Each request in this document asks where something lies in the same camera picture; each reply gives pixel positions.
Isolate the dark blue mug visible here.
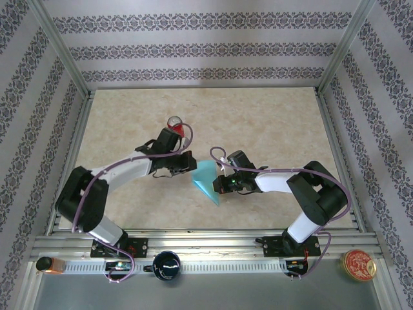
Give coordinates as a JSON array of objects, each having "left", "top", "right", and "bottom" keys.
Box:
[{"left": 144, "top": 250, "right": 181, "bottom": 281}]

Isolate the aluminium side rail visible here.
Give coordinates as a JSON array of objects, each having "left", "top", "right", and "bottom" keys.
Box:
[
  {"left": 314, "top": 90, "right": 368, "bottom": 233},
  {"left": 45, "top": 92, "right": 96, "bottom": 235}
]

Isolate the slotted metal cable duct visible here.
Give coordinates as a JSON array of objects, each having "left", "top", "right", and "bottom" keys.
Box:
[{"left": 64, "top": 260, "right": 288, "bottom": 274}]

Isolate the light blue cloth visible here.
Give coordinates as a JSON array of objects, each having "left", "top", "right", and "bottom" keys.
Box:
[{"left": 190, "top": 160, "right": 227, "bottom": 207}]

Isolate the red soda can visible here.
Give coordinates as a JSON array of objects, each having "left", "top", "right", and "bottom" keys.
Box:
[{"left": 166, "top": 115, "right": 187, "bottom": 136}]

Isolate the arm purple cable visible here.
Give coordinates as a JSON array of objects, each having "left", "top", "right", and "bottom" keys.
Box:
[
  {"left": 209, "top": 147, "right": 352, "bottom": 282},
  {"left": 71, "top": 122, "right": 194, "bottom": 285}
]

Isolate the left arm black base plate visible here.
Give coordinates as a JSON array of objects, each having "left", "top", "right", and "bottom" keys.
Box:
[{"left": 91, "top": 237, "right": 149, "bottom": 259}]

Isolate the orange bottle with black cap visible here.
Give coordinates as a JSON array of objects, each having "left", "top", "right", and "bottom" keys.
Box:
[{"left": 35, "top": 256, "right": 67, "bottom": 275}]

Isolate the red and gold round tin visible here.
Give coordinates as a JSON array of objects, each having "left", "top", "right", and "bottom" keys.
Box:
[{"left": 338, "top": 249, "right": 378, "bottom": 282}]

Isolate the aluminium frame post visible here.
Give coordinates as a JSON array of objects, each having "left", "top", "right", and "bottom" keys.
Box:
[
  {"left": 27, "top": 0, "right": 93, "bottom": 98},
  {"left": 317, "top": 0, "right": 378, "bottom": 96}
]

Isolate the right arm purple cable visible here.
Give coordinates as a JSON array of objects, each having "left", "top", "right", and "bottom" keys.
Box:
[{"left": 209, "top": 147, "right": 352, "bottom": 282}]

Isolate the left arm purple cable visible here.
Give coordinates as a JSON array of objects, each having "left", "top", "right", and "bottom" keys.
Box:
[{"left": 71, "top": 122, "right": 194, "bottom": 285}]

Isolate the small controller board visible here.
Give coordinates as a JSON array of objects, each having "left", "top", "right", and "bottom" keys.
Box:
[
  {"left": 285, "top": 260, "right": 309, "bottom": 272},
  {"left": 105, "top": 261, "right": 133, "bottom": 272}
]

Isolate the grey metal bottom plate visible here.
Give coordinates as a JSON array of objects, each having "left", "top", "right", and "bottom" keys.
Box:
[{"left": 30, "top": 273, "right": 390, "bottom": 310}]

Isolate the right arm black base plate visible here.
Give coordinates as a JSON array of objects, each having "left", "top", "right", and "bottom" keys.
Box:
[{"left": 263, "top": 235, "right": 320, "bottom": 258}]

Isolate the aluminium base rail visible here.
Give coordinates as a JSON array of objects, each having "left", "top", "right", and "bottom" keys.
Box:
[{"left": 30, "top": 228, "right": 387, "bottom": 261}]

